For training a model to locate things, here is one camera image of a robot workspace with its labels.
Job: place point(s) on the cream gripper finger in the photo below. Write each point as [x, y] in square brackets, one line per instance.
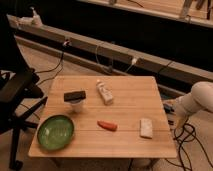
[180, 122]

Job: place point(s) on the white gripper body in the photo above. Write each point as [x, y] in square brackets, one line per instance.
[179, 109]

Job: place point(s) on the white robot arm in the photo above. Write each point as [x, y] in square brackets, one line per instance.
[199, 98]

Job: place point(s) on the black sponge block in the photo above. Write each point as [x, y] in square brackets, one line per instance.
[75, 95]

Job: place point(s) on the green ceramic bowl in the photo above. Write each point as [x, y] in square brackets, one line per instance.
[55, 132]

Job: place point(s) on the orange carrot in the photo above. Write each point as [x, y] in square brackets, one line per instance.
[107, 125]

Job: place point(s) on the white tube bottle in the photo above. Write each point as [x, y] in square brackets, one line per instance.
[105, 94]

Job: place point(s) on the wooden table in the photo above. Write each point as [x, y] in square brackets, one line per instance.
[134, 98]

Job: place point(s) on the small white cup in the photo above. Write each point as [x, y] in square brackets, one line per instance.
[77, 105]

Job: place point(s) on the black office chair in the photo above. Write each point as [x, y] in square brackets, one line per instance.
[17, 82]

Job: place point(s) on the white spray bottle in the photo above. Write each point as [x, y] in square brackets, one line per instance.
[36, 18]

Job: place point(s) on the white plug with cable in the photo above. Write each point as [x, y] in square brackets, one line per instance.
[133, 62]

